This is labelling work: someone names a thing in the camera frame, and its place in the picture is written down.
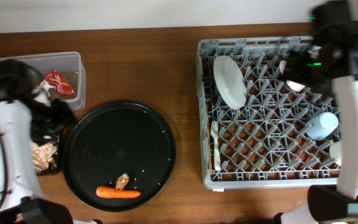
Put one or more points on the orange carrot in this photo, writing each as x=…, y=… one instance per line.
x=109, y=192

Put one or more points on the crumpled white tissue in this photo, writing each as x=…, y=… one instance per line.
x=41, y=92

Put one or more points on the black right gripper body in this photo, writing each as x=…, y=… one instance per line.
x=300, y=69

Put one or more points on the red snack wrapper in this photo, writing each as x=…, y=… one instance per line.
x=59, y=83

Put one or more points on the round black serving tray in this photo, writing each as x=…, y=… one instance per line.
x=121, y=137

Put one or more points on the pink white small bowl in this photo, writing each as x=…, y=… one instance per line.
x=293, y=85

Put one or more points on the white paper cup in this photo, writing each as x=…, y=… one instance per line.
x=335, y=152

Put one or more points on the grey plastic dishwasher rack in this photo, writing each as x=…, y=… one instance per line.
x=263, y=144

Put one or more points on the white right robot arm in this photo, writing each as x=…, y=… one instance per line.
x=333, y=29

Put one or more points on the brown food lump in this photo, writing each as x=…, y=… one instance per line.
x=122, y=181

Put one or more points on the small white label sticker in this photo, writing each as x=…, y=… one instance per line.
x=218, y=190

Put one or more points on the light blue plastic cup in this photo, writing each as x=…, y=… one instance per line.
x=322, y=125

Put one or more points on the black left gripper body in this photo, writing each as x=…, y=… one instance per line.
x=46, y=120

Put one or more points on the wooden chopstick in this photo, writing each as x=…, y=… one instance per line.
x=209, y=141

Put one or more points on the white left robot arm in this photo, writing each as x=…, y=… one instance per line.
x=24, y=104

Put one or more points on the clear plastic waste bin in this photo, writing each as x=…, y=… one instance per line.
x=70, y=66

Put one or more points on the grey plate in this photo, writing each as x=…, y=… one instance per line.
x=229, y=81

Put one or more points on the rice and food scraps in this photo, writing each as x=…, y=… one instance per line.
x=45, y=154

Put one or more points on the white plastic fork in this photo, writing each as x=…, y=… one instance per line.
x=214, y=134

